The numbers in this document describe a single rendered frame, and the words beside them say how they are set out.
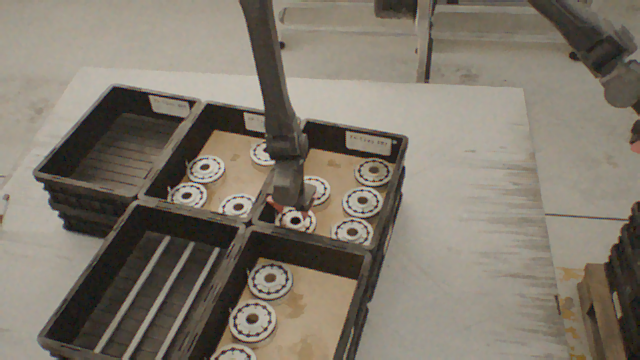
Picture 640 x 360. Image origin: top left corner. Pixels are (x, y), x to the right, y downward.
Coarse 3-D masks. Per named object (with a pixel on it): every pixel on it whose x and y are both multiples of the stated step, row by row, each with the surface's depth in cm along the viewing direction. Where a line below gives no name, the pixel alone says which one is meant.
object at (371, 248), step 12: (312, 120) 167; (372, 132) 162; (384, 132) 162; (396, 168) 153; (396, 180) 151; (264, 204) 146; (384, 204) 145; (252, 216) 143; (384, 216) 142; (276, 228) 141; (288, 228) 141; (324, 240) 138; (336, 240) 138; (372, 240) 137; (372, 252) 137
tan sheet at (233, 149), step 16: (208, 144) 176; (224, 144) 176; (240, 144) 176; (224, 160) 172; (240, 160) 171; (240, 176) 167; (256, 176) 167; (208, 192) 163; (224, 192) 163; (240, 192) 163; (256, 192) 163; (208, 208) 159
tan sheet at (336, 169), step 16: (320, 160) 170; (336, 160) 170; (352, 160) 170; (304, 176) 166; (320, 176) 166; (336, 176) 166; (352, 176) 165; (336, 192) 161; (384, 192) 161; (336, 208) 158; (320, 224) 154
